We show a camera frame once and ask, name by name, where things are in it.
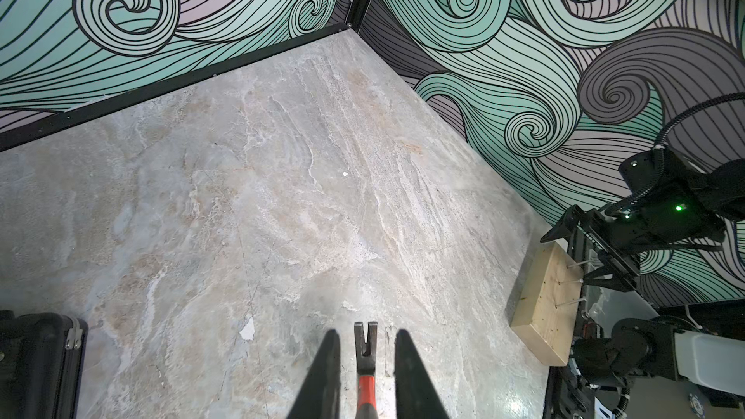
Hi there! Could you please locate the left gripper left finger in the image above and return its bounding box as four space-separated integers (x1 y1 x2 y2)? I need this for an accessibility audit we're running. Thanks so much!
286 329 341 419

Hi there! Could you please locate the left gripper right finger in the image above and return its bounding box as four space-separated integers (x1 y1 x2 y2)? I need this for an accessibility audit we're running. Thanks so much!
395 330 449 419

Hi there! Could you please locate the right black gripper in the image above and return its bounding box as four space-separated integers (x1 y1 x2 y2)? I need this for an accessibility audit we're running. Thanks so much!
541 206 640 293

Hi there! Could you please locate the claw hammer orange black handle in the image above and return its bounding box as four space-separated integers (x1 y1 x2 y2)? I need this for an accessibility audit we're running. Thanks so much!
354 322 378 419

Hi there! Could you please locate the wooden block with nails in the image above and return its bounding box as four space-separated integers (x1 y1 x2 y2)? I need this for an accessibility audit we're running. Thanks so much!
510 242 583 367

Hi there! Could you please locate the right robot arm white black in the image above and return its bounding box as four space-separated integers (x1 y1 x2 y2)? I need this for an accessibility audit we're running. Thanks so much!
541 92 744 397

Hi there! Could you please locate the black hard case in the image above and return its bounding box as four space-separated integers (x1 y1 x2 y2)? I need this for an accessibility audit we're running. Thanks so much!
1 310 88 419

